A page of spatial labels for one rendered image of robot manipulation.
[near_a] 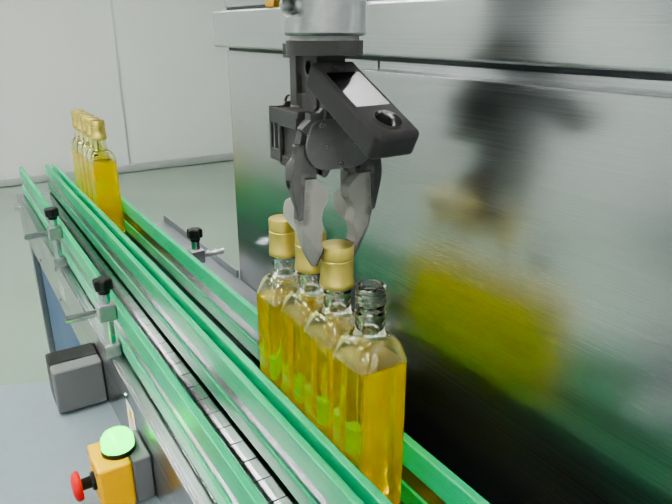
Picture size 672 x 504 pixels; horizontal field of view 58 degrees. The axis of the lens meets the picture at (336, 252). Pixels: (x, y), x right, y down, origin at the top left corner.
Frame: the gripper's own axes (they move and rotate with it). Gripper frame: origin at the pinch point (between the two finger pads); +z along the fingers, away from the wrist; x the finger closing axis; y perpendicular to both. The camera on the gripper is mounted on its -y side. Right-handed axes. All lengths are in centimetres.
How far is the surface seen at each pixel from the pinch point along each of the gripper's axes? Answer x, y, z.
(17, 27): -23, 580, -23
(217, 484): 13.3, 2.4, 24.6
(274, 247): 1.7, 10.8, 2.5
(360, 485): 3.6, -10.5, 19.4
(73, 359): 21, 53, 32
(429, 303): -12.3, -0.3, 8.4
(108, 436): 20.5, 24.9, 30.2
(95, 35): -88, 582, -17
